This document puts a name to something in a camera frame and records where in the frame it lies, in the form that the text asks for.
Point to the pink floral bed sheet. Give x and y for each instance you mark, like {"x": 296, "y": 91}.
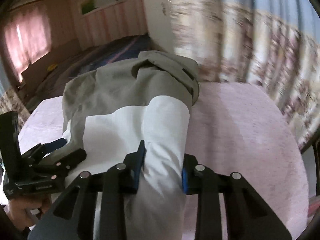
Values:
{"x": 237, "y": 128}

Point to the pink window curtain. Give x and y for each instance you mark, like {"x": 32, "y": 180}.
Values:
{"x": 27, "y": 37}

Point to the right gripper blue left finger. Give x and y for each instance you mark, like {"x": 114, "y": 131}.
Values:
{"x": 92, "y": 206}

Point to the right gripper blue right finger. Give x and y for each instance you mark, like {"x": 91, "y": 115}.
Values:
{"x": 248, "y": 216}

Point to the striped blanket bed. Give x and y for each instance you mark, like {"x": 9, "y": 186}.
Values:
{"x": 41, "y": 84}

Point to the person's left hand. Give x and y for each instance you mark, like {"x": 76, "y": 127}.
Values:
{"x": 18, "y": 210}

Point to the blue floral curtain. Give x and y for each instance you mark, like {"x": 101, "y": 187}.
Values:
{"x": 273, "y": 44}

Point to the white wardrobe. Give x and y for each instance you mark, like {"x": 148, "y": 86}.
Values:
{"x": 157, "y": 14}

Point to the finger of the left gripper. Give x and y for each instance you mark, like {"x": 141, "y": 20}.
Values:
{"x": 52, "y": 146}
{"x": 64, "y": 165}

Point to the white water dispenser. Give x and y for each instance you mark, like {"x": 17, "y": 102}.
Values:
{"x": 310, "y": 154}

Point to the olive and white jacket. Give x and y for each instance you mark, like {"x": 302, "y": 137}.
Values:
{"x": 110, "y": 110}

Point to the yellow object on headboard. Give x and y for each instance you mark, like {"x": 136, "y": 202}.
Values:
{"x": 51, "y": 67}

